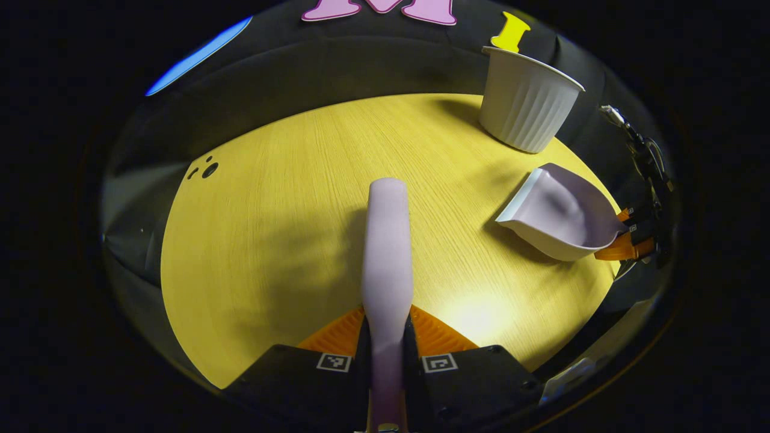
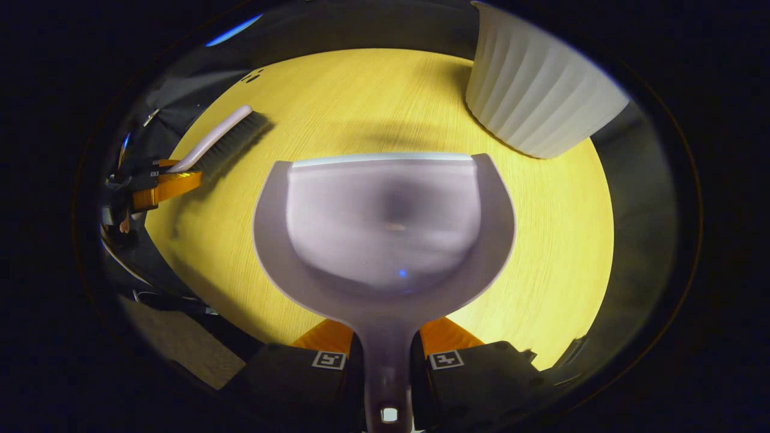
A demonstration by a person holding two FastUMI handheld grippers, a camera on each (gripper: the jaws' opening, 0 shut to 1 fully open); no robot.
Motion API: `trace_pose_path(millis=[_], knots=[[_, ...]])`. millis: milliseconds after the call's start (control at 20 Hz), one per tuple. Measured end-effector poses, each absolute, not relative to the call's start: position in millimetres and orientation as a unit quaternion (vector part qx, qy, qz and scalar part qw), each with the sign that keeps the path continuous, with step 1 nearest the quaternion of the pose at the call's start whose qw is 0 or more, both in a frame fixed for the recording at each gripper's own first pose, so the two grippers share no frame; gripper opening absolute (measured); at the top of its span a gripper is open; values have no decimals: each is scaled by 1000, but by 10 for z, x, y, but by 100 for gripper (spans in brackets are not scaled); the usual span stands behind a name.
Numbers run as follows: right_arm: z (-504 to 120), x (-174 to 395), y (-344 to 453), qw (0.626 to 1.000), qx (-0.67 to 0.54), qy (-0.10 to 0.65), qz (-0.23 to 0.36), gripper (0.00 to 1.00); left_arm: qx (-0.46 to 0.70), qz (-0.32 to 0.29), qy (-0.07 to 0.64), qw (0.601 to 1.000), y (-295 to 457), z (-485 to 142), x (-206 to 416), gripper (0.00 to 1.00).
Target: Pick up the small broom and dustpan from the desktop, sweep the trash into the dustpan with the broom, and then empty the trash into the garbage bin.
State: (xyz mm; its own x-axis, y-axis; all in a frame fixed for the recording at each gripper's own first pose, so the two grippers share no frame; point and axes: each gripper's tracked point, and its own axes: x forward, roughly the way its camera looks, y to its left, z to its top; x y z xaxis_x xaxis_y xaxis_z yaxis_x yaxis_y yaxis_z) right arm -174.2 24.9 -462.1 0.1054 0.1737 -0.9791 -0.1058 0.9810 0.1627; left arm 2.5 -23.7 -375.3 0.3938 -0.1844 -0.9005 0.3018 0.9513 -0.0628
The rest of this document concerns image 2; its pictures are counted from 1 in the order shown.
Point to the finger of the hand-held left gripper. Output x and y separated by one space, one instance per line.
150 164
171 187

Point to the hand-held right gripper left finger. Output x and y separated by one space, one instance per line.
301 391

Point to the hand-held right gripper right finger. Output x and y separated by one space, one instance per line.
475 391

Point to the small light purple broom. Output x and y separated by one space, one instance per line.
210 138

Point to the light purple dustpan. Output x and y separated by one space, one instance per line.
385 313

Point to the white ribbed garbage bin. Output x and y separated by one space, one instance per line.
535 90

